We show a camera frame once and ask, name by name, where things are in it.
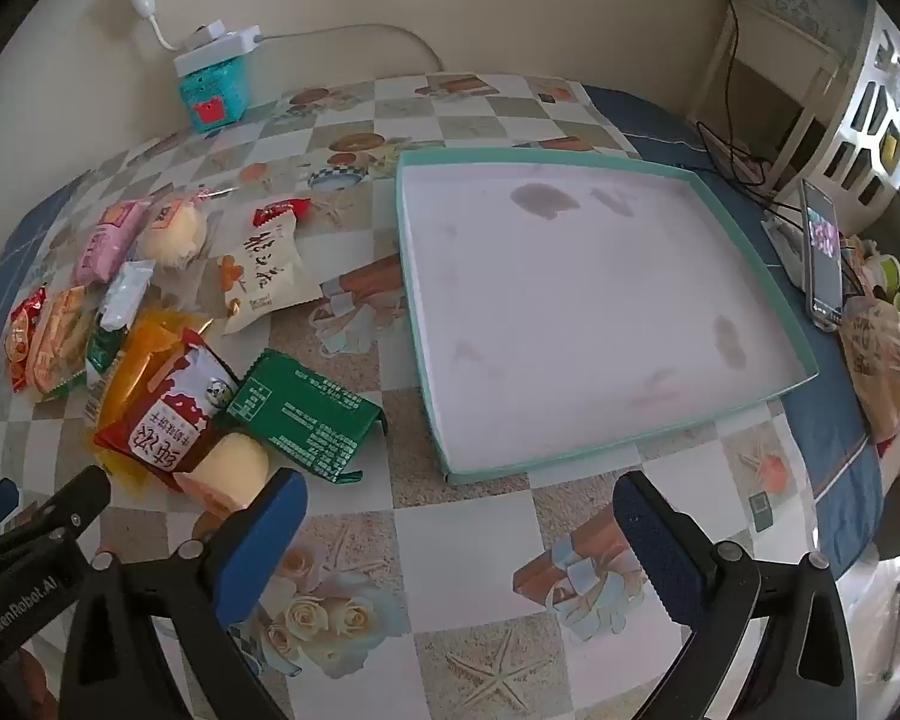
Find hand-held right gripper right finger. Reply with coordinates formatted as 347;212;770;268
613;470;860;720

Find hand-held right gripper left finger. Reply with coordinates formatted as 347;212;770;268
58;467;310;720

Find round yellow cake packet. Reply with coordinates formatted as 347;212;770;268
171;427;275;515

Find red and white snack packet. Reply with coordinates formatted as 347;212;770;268
94;330;239;475

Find green snack packet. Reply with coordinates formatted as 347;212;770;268
225;349;387;482

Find orange yellow snack packet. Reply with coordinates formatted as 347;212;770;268
90;307;215;496

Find orange striped snack packet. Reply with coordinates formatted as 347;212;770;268
28;286;98;402

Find teal shallow cardboard box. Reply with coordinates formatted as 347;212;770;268
394;148;821;485

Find pink snack packet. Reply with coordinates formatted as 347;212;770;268
73;199;155;287

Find white snack packet orange print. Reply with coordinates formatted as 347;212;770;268
216;199;323;336

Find green and white packet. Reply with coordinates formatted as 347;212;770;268
84;326;132;391

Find small white packet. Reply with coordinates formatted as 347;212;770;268
99;260;156;331

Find bun in clear wrapper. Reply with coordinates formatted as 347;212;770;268
136;191;218;271

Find white phone stand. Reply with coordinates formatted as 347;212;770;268
761;210;811;290

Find smartphone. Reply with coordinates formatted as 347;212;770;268
799;178;845;331

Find small red packet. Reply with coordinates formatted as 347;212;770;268
252;196;312;226

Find teal cube box red label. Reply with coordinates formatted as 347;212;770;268
176;60;250;134

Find white power strip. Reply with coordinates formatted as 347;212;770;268
174;22;263;76

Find white wooden chair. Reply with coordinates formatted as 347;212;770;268
769;11;900;200

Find white side table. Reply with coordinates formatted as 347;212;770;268
701;0;848;166

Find black cables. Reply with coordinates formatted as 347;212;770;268
690;0;803;218

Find grey power cable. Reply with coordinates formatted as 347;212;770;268
259;24;445;76

